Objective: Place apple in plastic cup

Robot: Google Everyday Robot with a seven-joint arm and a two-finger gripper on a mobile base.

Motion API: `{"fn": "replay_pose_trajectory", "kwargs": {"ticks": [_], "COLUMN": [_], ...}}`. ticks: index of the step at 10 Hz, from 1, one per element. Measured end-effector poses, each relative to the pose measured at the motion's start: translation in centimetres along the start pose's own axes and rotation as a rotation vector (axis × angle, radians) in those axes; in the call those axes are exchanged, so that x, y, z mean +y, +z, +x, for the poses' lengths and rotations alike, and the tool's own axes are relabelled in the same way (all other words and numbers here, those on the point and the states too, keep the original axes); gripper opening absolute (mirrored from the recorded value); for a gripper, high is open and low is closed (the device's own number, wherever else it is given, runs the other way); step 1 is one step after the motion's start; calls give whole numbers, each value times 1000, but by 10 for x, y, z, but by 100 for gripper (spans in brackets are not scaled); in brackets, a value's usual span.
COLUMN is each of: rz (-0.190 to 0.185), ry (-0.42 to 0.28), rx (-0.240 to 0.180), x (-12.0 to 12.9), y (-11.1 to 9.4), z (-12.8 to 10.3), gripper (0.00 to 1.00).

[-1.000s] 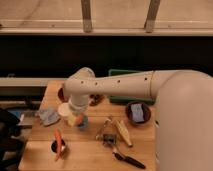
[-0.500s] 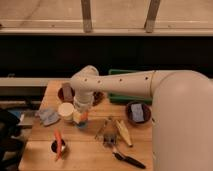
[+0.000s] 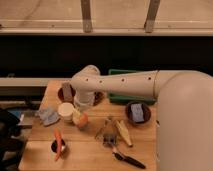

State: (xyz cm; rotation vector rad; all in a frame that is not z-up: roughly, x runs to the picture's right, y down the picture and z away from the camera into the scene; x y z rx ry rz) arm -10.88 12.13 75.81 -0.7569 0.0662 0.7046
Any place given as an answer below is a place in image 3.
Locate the black handled brush tool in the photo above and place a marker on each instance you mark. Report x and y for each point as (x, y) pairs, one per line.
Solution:
(109, 140)

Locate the orange carrot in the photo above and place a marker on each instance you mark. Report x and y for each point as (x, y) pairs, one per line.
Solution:
(58, 138)

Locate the black chair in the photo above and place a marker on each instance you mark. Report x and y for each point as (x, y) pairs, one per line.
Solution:
(9, 130)

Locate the grey sponge block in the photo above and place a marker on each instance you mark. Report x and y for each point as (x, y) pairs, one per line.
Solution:
(67, 92)

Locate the green plastic tray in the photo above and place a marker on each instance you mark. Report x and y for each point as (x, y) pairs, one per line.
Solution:
(122, 99)

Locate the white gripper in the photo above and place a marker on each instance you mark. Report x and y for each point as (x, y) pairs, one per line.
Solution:
(82, 100)

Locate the grey blue cloth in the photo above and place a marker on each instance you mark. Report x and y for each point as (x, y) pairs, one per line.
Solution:
(48, 116)

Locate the brown bowl with grey sponge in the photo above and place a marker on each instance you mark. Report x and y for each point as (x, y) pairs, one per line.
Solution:
(60, 94)

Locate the small black cup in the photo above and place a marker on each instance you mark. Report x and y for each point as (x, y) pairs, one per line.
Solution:
(54, 146)

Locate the brown bowl right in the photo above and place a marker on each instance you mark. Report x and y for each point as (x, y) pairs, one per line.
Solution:
(146, 112)

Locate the bunch of dark grapes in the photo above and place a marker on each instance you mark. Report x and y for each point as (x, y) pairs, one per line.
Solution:
(98, 97)

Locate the blue plastic cup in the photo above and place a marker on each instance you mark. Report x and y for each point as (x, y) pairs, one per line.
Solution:
(82, 125)

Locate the light blue sponge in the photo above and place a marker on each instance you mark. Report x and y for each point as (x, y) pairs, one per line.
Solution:
(137, 112)

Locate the white cylindrical cup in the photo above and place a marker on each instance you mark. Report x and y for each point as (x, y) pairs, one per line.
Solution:
(65, 110)

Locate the orange apple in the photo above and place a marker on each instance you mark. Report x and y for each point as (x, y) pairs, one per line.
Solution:
(83, 118)

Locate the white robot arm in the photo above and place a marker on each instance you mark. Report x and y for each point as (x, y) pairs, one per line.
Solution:
(184, 111)

